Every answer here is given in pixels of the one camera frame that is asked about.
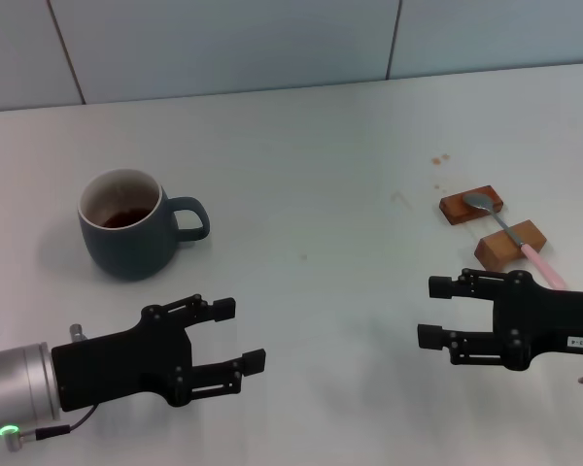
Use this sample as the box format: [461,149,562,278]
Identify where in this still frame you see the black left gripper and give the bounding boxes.
[51,293,267,413]

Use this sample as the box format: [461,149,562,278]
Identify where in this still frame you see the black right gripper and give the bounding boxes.
[416,268,583,373]

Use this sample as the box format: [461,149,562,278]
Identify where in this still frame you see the pink handled metal spoon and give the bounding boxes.
[462,192,567,291]

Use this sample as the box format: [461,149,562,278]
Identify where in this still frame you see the grey ceramic cup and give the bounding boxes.
[76,168,211,282]

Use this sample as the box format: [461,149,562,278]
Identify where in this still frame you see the notched light wooden block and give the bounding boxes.
[474,218,548,270]

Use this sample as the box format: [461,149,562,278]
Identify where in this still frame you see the flat dark wooden block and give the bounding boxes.
[438,183,506,227]

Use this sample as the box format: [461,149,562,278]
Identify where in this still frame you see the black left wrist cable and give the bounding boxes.
[0,403,100,442]

